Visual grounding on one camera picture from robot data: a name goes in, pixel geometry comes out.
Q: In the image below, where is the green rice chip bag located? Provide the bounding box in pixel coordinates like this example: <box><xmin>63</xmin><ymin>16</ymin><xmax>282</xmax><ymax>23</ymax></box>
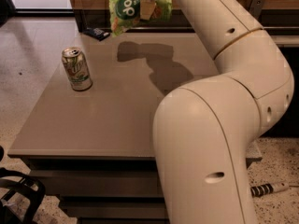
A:
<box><xmin>109</xmin><ymin>0</ymin><xmax>172</xmax><ymax>36</ymax></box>

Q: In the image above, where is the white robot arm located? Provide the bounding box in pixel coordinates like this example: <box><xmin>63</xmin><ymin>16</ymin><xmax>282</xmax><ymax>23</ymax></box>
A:
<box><xmin>153</xmin><ymin>0</ymin><xmax>294</xmax><ymax>224</ymax></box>

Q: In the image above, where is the dark blue rxbar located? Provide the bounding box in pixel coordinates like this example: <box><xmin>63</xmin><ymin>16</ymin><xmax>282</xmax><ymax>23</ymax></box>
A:
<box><xmin>83</xmin><ymin>28</ymin><xmax>110</xmax><ymax>41</ymax></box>

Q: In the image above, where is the green soda can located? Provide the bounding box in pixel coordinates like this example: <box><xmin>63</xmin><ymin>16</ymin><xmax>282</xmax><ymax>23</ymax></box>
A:
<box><xmin>62</xmin><ymin>47</ymin><xmax>93</xmax><ymax>91</ymax></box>

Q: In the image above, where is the grey drawer cabinet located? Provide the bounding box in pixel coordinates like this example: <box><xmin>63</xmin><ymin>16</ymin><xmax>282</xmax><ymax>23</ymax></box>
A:
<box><xmin>7</xmin><ymin>32</ymin><xmax>263</xmax><ymax>224</ymax></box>

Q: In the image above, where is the white power strip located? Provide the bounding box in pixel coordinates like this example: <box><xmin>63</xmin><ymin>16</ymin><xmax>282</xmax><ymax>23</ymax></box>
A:
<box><xmin>250</xmin><ymin>182</ymin><xmax>289</xmax><ymax>197</ymax></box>

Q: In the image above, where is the black chair base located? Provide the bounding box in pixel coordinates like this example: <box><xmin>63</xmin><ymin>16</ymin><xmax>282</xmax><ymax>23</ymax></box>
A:
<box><xmin>0</xmin><ymin>147</ymin><xmax>46</xmax><ymax>224</ymax></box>

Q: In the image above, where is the right metal bracket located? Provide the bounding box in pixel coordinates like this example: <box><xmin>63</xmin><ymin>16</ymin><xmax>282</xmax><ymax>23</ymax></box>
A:
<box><xmin>249</xmin><ymin>0</ymin><xmax>265</xmax><ymax>20</ymax></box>

